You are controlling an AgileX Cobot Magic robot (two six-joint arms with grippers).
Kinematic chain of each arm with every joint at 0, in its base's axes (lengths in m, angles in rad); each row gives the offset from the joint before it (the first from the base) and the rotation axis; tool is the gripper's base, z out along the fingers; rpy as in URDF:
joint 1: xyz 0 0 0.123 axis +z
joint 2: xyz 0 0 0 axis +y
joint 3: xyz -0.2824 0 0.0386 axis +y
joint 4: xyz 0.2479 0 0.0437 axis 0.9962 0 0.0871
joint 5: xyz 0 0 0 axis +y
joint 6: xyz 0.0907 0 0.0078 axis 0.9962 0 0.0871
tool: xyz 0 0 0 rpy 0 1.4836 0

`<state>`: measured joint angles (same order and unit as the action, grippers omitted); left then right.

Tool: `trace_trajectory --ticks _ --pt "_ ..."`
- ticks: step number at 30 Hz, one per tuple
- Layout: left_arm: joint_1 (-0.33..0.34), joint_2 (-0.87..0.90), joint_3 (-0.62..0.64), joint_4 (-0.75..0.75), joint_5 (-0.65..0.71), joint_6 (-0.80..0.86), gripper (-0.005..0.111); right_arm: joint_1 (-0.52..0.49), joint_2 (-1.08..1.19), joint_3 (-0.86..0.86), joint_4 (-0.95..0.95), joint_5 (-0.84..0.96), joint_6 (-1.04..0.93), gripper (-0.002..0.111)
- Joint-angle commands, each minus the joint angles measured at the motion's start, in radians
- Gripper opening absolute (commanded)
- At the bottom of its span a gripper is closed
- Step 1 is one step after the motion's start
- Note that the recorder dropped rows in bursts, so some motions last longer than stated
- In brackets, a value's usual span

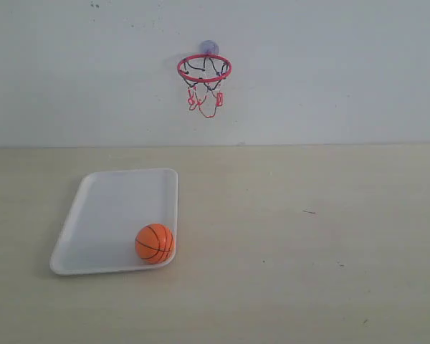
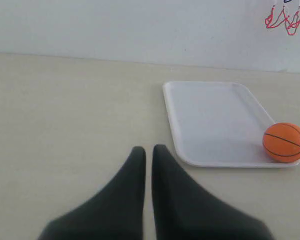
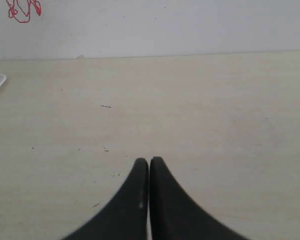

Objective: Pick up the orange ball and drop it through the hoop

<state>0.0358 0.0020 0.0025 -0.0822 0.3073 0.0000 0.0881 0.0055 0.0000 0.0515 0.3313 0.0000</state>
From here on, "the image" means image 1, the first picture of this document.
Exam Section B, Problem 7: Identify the small orange basketball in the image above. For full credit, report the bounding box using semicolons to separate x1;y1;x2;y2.
135;224;176;264

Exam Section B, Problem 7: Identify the red mini basketball hoop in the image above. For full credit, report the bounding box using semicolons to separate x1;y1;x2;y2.
176;53;232;119

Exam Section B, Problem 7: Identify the white rectangular plastic tray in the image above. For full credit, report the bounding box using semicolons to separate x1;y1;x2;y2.
49;168;178;275

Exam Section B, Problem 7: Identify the clear suction cup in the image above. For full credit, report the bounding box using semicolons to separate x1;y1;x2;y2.
199;40;219;55

